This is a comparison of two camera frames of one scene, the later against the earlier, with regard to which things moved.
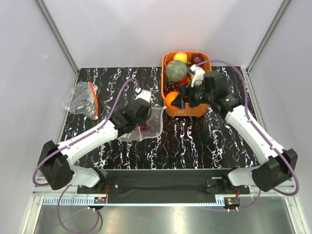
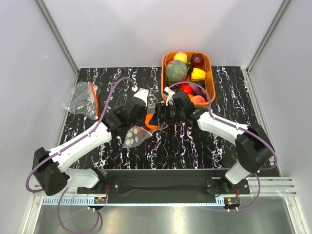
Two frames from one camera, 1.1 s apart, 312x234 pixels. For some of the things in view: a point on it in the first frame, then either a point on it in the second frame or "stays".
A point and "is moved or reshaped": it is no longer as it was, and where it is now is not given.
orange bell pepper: (171, 96) is moved or reshaped
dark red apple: (196, 58) stays
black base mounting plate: (199, 185) stays
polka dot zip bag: (152, 127) is moved or reshaped
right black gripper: (185, 90) -> (161, 108)
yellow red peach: (181, 56) stays
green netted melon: (176, 70) stays
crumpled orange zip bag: (85, 100) stays
